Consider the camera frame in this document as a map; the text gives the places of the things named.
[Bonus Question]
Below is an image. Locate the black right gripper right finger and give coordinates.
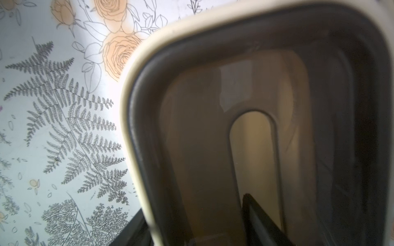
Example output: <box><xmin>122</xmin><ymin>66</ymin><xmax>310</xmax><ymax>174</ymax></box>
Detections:
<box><xmin>242</xmin><ymin>194</ymin><xmax>294</xmax><ymax>246</ymax></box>

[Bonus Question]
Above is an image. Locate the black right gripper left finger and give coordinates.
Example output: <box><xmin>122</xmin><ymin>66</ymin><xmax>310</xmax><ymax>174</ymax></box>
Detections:
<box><xmin>110</xmin><ymin>209</ymin><xmax>152</xmax><ymax>246</ymax></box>

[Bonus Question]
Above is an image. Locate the brown lid rounded tissue box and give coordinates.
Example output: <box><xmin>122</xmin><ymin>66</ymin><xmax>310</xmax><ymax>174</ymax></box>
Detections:
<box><xmin>120</xmin><ymin>1</ymin><xmax>394</xmax><ymax>246</ymax></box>

